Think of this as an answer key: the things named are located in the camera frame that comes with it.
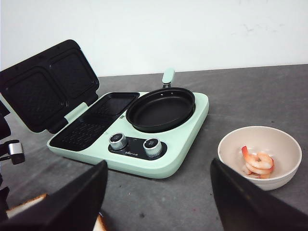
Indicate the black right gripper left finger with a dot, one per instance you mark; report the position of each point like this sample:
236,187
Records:
74,207

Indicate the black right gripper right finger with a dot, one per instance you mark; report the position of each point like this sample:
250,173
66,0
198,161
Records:
242,206

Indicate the toast bread slice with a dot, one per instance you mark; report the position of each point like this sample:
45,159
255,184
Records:
24,206
100,224

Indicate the silver right control knob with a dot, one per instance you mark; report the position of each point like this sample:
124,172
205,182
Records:
152,147

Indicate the mint green sandwich maker lid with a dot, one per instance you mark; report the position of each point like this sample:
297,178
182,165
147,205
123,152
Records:
44,88

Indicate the silver control knob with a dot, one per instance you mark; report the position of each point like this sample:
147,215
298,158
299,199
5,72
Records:
152,147
118,141

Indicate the black round frying pan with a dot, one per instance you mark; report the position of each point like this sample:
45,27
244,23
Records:
162,109

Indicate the mint green breakfast maker base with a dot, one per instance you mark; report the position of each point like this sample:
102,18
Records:
86,137

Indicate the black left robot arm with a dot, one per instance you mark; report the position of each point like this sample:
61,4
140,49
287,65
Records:
4,133

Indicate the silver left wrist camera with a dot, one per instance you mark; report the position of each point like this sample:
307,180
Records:
16,152

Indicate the pink cooked shrimp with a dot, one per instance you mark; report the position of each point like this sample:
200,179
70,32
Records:
260,165

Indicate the beige ribbed bowl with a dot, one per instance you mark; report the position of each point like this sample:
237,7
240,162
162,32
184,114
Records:
280,146

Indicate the silver left control knob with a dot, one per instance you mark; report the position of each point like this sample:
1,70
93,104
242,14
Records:
118,141

